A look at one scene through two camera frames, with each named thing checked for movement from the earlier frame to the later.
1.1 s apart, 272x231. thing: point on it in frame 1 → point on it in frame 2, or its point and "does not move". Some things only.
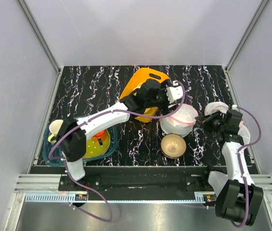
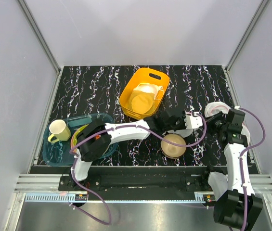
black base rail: [140, 179] does not move
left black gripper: [163, 109] → [184, 125]
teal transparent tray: [52, 156] does not move
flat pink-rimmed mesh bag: [244, 132] does not move
